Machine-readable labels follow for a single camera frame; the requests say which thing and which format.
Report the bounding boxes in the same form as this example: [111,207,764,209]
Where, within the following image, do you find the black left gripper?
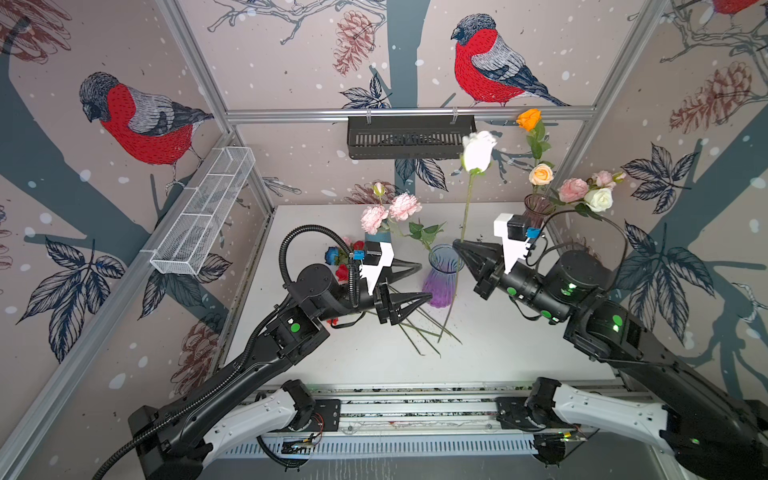
[315,254,429,325]

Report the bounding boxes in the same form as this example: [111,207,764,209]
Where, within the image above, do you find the blue purple glass vase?
[422,244,465,309]

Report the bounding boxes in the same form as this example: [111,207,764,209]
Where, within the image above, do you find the mauve glass vase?
[523,193,556,229]

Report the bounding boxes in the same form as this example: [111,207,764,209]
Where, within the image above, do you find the white rose stem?
[575,188,613,219]
[437,130,499,344]

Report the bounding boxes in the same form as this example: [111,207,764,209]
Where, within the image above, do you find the pink carnation stem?
[558,170,626,204]

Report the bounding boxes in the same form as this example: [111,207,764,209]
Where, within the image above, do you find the orange rose stem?
[516,108,554,193]

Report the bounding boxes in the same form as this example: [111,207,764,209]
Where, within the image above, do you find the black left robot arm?
[129,260,430,479]

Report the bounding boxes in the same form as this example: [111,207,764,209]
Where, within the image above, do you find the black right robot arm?
[453,240,767,479]

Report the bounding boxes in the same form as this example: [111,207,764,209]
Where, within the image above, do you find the teal ceramic vase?
[365,231,392,243]

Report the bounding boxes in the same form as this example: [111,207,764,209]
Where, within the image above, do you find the small red rose stem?
[335,241,364,284]

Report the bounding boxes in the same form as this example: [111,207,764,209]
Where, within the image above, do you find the blue rose stem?
[324,246,349,266]

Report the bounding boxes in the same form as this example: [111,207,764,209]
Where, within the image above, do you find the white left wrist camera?
[352,241,394,295]

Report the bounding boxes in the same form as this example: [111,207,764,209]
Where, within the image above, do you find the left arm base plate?
[299,399,341,433]

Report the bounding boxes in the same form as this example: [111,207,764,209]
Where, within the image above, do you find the aluminium rail base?
[170,383,670,460]

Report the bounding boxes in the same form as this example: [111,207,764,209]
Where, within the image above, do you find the black hanging wire basket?
[347,115,477,160]

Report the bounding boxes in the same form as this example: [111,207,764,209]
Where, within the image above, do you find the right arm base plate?
[494,396,599,442]

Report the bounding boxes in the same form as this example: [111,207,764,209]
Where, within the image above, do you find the white wire mesh basket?
[150,146,255,275]

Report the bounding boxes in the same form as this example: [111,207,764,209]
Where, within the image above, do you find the black corrugated cable hose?
[91,224,361,480]

